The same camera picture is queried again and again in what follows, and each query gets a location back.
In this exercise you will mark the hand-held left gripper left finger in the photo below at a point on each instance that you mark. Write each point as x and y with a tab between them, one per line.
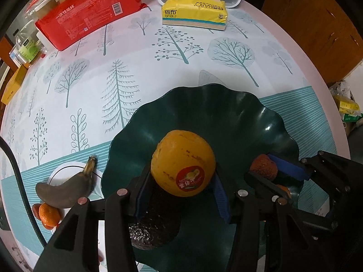
139	204

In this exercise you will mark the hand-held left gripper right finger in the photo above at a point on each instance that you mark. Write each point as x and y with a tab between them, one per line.
222	204

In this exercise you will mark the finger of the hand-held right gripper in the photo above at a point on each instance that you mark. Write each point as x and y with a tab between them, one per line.
261	182
289	167

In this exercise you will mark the brown passion fruit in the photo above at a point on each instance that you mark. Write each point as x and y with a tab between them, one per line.
263	165

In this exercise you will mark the orange tangerine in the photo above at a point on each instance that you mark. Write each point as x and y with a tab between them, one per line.
285	191
48	214

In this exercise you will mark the dark avocado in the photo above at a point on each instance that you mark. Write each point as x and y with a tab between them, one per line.
153	232

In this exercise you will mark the small red tomato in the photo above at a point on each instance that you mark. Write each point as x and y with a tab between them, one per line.
36	211
100	256

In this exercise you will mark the yellow citrus with red sticker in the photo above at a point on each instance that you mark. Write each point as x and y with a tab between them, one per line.
181	153

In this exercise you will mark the dark green wavy plate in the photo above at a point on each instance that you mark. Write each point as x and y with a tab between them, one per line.
227	119

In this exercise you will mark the blackened banana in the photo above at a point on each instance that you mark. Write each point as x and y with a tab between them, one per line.
65	189

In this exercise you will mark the plastic bag with yellow packets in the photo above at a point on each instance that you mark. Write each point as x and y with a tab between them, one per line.
346	104

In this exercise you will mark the dark wooden cabinet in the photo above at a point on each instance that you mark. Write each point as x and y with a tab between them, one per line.
312	19

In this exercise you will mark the flat yellow box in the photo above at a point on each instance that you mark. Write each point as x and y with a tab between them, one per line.
12	86

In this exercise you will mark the yellow tissue pack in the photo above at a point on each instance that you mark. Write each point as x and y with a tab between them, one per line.
192	11

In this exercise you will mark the green label bottle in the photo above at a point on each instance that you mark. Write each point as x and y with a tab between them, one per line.
28	51

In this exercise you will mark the red paper cup package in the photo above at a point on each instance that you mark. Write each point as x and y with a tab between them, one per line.
85	19

